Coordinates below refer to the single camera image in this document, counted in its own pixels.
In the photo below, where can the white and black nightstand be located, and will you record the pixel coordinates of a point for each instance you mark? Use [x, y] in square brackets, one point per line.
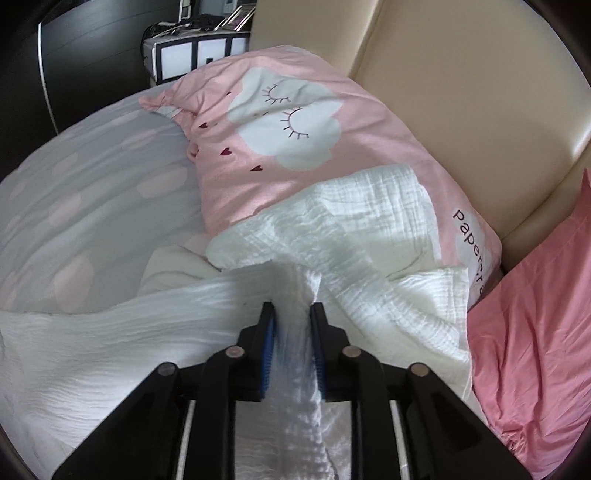
[184, 55]

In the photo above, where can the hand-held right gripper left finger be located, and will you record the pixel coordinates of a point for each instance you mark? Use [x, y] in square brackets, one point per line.
[268, 350]

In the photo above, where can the pink printed pillow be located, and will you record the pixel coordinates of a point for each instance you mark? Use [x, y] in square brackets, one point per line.
[369, 138]

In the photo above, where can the plain pink pillow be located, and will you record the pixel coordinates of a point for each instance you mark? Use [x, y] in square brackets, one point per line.
[531, 346]

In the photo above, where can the bed with polka dot sheet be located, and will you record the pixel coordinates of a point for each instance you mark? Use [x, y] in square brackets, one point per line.
[69, 207]

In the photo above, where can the white muslin garment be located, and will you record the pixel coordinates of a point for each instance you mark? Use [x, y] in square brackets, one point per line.
[115, 332]

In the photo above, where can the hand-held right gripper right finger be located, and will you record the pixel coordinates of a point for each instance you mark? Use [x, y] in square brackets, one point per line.
[318, 355]

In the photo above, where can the white wall switch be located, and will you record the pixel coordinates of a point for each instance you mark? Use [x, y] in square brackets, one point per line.
[229, 7]

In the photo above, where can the black pouch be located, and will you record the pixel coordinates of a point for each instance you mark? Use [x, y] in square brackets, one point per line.
[201, 21]

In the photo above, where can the picture frame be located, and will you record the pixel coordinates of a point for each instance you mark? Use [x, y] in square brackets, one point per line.
[238, 17]

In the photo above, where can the black sliding wardrobe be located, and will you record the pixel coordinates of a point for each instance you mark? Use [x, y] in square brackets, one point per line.
[92, 55]

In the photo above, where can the beige padded headboard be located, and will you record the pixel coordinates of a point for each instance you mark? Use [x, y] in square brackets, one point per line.
[461, 92]

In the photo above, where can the pale satin garment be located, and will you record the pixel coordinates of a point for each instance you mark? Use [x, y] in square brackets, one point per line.
[175, 272]

